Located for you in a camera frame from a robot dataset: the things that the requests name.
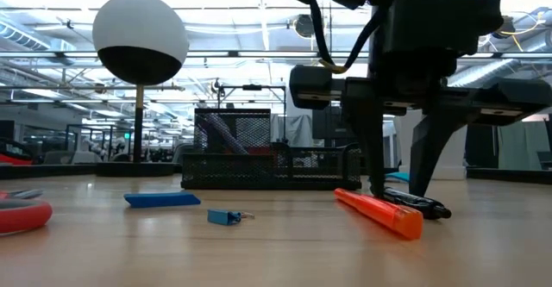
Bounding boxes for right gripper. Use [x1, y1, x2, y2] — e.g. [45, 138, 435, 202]
[288, 0, 552, 197]

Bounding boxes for orange highlighter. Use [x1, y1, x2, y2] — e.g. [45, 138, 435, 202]
[334, 187, 424, 241]

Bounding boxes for black pen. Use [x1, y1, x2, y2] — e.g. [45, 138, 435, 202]
[379, 186, 453, 221]

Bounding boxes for translucent purple pen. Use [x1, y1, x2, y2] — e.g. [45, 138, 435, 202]
[206, 113, 249, 155]

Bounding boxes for blue rectangular eraser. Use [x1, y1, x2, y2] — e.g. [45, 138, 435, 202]
[123, 191, 202, 209]

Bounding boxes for red handled scissors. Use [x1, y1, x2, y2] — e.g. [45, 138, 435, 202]
[0, 188, 53, 237]

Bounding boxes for black mesh desk organizer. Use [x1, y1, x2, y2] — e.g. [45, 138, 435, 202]
[180, 108, 362, 191]

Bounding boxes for round ceiling fixture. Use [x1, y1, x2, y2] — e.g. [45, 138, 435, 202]
[293, 14, 316, 38]

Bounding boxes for black round stand base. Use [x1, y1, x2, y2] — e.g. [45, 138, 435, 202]
[92, 0, 190, 178]

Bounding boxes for red cart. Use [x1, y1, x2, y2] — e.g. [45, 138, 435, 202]
[0, 136, 35, 166]

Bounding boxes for black cable with yellow tag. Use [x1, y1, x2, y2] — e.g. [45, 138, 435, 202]
[308, 0, 385, 75]

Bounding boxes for black background rig frame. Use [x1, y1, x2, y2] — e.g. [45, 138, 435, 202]
[217, 83, 288, 144]

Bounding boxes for black table frame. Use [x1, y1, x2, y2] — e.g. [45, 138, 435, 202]
[0, 162, 552, 185]

